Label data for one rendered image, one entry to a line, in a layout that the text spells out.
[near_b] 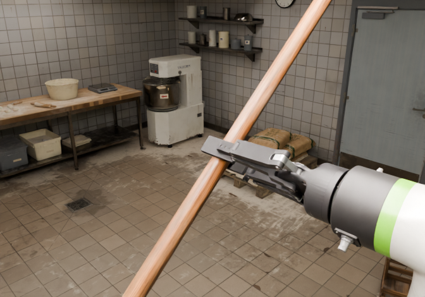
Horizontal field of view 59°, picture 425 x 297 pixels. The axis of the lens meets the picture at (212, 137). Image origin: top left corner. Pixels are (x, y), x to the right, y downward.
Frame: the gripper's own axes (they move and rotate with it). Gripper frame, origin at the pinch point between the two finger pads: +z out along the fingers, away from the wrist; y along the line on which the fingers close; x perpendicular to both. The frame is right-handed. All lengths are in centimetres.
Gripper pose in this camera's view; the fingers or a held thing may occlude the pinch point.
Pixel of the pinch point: (226, 155)
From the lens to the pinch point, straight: 61.3
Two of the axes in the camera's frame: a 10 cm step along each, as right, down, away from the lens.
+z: -7.2, -2.4, 6.5
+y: 4.5, 5.4, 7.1
